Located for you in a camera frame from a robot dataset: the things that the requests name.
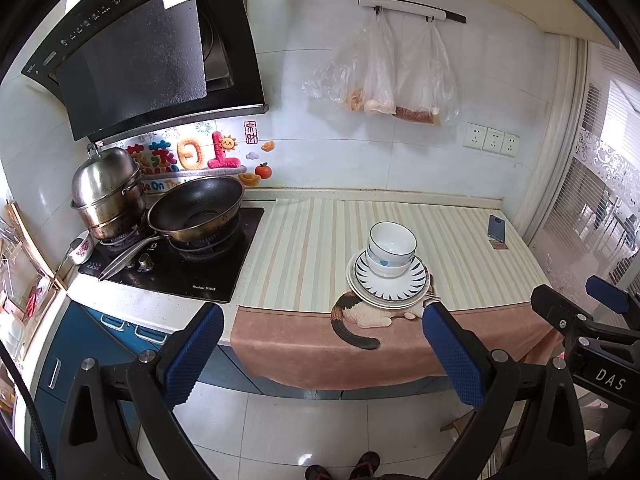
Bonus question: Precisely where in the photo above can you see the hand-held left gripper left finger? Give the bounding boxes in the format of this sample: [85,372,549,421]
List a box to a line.
[52,302,226,480]

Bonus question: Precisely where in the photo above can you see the black range hood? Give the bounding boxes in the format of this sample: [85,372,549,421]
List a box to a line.
[20,0,268,143]

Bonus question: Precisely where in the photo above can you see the wall hook rail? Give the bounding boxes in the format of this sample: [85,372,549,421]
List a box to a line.
[357,0,467,25]

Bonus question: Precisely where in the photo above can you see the small floral bowl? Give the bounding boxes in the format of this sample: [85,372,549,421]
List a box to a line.
[67,237,96,266]

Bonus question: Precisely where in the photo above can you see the white bowl dark rim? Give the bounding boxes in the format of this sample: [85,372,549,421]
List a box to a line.
[368,221,417,261]

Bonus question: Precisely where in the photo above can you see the white bowl coloured flower dots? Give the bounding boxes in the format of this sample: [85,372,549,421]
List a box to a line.
[365,252,416,279]

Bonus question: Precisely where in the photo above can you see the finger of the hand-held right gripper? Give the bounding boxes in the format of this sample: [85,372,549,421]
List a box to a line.
[531,285,593,333]
[585,275,632,317]

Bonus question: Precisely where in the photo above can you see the black cable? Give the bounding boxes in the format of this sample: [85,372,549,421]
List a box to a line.
[0,340,56,480]

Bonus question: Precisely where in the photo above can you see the blue kitchen cabinet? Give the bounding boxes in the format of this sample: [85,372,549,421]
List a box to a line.
[30,300,456,466]

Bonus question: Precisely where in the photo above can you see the kitchen utensil rack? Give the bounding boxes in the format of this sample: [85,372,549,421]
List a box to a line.
[0,200,68,361]

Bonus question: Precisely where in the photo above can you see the striped cloth brown edge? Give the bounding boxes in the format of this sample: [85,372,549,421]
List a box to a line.
[230,197,568,393]

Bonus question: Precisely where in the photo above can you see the black gas stove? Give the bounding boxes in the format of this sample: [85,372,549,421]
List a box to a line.
[77,205,266,304]

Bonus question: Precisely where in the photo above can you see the steel steamer pot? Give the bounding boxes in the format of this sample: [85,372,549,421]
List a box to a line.
[70,142,148,241]

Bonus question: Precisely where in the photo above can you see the white plate blue leaf pattern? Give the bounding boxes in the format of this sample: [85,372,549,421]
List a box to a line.
[354,252,430,301]

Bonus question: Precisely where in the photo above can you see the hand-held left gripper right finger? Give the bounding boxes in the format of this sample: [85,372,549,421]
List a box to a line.
[422,302,598,480]

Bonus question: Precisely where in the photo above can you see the clear plastic bag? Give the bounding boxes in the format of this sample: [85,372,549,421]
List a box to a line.
[362,10,401,117]
[302,15,381,111]
[392,22,460,126]

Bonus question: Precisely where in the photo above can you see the black wok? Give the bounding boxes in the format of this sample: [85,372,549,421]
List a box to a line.
[97,175,246,283]

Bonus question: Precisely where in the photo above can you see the glass sliding door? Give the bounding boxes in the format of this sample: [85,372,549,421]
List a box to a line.
[530,40,640,301]

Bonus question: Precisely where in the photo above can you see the colourful wall stickers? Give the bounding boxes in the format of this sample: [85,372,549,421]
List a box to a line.
[125,120,276,191]

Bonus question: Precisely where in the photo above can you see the cat-shaped knitted mat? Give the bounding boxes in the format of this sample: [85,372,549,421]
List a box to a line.
[330,285,441,351]

